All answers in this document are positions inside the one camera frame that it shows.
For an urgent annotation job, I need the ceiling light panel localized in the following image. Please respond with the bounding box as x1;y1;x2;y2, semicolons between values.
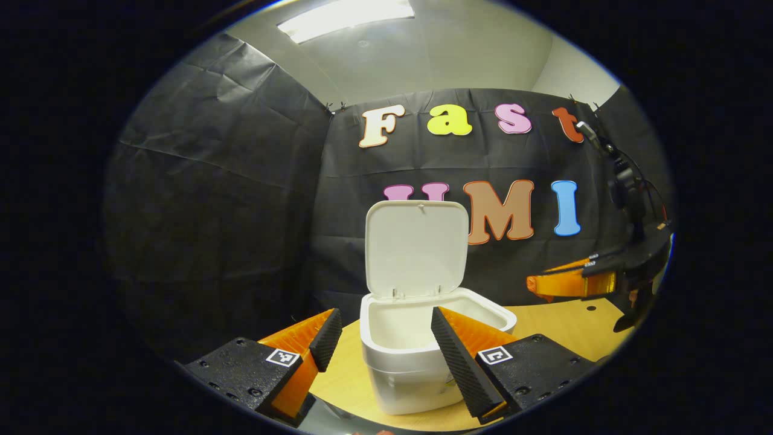
277;0;416;44

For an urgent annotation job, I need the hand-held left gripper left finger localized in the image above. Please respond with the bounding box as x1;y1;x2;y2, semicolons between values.
181;308;343;427

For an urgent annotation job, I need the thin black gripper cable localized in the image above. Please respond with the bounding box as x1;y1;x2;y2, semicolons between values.
625;150;668;225

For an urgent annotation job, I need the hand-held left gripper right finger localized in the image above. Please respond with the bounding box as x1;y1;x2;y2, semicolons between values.
430;306;598;424

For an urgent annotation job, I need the black backdrop cloth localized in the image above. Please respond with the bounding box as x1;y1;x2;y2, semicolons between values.
103;33;674;363

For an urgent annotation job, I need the wooden desktop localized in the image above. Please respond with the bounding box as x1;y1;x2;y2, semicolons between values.
260;300;635;433

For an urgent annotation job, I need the white desktop garbage bin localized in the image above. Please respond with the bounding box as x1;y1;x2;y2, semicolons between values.
359;199;518;416

